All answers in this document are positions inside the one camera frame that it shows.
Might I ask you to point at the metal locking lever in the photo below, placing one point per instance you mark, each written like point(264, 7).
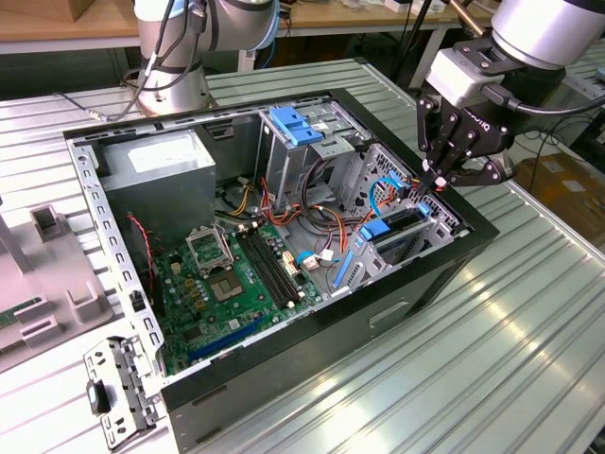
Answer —
point(221, 235)

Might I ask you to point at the grey metal drive cage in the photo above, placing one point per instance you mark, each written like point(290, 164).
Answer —
point(283, 165)

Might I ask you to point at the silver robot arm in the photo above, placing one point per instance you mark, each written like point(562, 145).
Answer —
point(543, 28)

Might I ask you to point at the CPU socket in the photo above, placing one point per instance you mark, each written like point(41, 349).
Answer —
point(227, 286)

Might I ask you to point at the grey power supply unit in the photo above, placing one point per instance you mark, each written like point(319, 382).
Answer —
point(156, 189)

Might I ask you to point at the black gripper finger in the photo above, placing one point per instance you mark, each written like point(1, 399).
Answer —
point(489, 174)
point(442, 142)

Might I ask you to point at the blue plastic drive latch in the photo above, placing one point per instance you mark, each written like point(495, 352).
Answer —
point(295, 125)

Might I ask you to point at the grey metal disk bay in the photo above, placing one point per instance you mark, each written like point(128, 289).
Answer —
point(446, 224)

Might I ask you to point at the green RAM stick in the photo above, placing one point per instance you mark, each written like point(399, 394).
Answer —
point(19, 309)

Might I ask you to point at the hard disk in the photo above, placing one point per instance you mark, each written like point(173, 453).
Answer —
point(375, 230)

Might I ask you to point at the RAM slot with white clips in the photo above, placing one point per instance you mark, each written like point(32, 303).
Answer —
point(279, 259)
point(267, 266)

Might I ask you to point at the metal expansion slot retainer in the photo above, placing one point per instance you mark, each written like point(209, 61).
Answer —
point(124, 373)

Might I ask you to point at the blue expansion slot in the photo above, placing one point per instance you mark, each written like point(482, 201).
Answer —
point(227, 338)

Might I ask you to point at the large cardboard box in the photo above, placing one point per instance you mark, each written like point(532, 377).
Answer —
point(562, 194)

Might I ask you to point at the grey parts rack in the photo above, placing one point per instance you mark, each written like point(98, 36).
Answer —
point(52, 279)

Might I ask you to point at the black open PC case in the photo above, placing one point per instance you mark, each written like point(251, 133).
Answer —
point(307, 350)

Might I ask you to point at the metal slat side table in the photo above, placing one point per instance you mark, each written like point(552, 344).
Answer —
point(586, 78)

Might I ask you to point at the green motherboard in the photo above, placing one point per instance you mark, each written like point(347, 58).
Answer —
point(262, 295)

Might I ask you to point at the black case fan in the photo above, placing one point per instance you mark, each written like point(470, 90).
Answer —
point(139, 265)

